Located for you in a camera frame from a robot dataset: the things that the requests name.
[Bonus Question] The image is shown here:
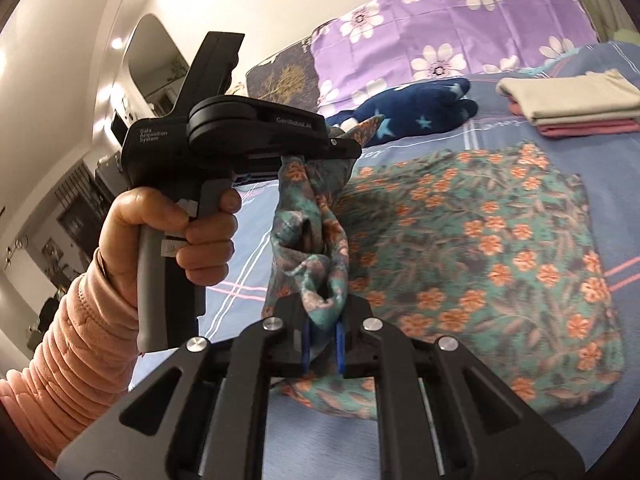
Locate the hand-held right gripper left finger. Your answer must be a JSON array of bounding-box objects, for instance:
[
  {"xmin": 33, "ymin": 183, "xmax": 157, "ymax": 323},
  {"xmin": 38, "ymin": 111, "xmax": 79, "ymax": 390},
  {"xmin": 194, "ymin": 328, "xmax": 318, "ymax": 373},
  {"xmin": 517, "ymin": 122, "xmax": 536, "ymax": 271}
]
[{"xmin": 55, "ymin": 297, "xmax": 312, "ymax": 480}]

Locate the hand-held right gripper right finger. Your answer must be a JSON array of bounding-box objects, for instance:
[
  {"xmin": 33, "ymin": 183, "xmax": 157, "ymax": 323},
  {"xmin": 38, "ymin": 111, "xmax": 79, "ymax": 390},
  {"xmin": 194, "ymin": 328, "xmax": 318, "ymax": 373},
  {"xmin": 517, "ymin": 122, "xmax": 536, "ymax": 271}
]
[{"xmin": 335, "ymin": 294, "xmax": 584, "ymax": 480}]

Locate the dark shelf unit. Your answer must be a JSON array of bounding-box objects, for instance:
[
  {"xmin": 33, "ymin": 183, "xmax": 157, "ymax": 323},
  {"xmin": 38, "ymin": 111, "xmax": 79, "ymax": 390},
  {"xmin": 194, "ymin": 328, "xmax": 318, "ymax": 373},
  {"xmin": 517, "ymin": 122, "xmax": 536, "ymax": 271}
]
[{"xmin": 52, "ymin": 164, "xmax": 124, "ymax": 272}]

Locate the folded beige cloth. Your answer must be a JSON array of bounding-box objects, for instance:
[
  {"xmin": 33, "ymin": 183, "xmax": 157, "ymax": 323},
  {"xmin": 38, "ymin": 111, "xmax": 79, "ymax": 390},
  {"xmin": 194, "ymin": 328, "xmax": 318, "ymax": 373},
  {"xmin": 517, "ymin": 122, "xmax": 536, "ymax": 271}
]
[{"xmin": 496, "ymin": 71, "xmax": 640, "ymax": 127}]

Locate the purple floral pillow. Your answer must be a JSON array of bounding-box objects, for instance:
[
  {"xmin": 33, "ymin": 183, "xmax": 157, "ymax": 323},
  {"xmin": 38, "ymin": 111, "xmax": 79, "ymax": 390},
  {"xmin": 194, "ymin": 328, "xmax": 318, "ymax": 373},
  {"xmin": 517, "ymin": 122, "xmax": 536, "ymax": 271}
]
[{"xmin": 310, "ymin": 0, "xmax": 601, "ymax": 119}]

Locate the green mattress edge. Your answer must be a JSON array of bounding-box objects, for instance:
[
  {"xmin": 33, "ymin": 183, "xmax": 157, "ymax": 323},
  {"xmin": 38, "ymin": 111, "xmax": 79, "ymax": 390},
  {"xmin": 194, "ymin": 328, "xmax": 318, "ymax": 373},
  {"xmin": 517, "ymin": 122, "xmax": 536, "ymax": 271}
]
[{"xmin": 607, "ymin": 27, "xmax": 640, "ymax": 46}]

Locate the teal orange floral garment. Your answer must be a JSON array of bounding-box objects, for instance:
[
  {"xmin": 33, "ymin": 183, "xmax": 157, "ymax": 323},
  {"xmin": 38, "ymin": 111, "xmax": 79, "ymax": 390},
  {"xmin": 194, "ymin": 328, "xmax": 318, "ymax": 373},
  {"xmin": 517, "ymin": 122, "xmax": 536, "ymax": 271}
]
[{"xmin": 262, "ymin": 115, "xmax": 626, "ymax": 418}]

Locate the wall mirror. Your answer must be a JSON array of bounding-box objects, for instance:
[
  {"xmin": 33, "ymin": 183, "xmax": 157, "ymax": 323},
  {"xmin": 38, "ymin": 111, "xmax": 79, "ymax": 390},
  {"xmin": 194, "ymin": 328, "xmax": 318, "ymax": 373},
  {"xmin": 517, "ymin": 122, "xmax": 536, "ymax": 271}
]
[{"xmin": 122, "ymin": 14, "xmax": 194, "ymax": 111}]

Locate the folded pink cloth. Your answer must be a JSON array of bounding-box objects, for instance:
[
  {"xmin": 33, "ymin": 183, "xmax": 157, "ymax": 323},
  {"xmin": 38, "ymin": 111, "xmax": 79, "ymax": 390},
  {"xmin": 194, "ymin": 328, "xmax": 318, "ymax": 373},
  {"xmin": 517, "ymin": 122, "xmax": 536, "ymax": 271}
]
[{"xmin": 507, "ymin": 102, "xmax": 640, "ymax": 139}]

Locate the person's left hand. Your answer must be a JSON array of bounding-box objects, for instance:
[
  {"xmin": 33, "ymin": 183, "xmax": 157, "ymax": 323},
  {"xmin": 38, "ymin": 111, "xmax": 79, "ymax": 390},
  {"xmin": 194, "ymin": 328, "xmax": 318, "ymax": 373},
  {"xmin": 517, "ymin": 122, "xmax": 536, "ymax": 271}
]
[{"xmin": 98, "ymin": 186, "xmax": 242, "ymax": 312}]

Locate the dark pillow with gold print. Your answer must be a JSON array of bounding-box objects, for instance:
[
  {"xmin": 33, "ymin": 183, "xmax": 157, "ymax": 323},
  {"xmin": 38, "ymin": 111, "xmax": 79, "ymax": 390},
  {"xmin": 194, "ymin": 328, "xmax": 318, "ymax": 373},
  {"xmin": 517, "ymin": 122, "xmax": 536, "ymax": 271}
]
[{"xmin": 246, "ymin": 37, "xmax": 321, "ymax": 111}]

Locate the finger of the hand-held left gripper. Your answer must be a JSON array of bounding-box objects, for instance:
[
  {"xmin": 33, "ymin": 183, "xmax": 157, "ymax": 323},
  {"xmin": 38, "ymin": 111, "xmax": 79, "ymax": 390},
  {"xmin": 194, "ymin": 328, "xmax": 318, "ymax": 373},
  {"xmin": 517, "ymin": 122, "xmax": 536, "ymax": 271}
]
[{"xmin": 248, "ymin": 102, "xmax": 363, "ymax": 162}]

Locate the navy star plush blanket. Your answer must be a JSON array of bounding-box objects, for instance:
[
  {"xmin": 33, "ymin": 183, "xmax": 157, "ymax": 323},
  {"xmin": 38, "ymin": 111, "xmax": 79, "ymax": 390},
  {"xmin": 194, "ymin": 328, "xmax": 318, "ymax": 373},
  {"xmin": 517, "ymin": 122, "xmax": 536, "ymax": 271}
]
[{"xmin": 327, "ymin": 77, "xmax": 479, "ymax": 144}]

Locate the blue plaid bed sheet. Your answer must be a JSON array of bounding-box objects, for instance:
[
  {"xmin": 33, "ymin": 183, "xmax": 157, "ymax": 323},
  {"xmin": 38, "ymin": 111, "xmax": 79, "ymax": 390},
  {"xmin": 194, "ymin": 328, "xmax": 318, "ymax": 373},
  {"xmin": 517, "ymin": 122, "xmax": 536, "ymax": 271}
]
[{"xmin": 195, "ymin": 42, "xmax": 640, "ymax": 480}]

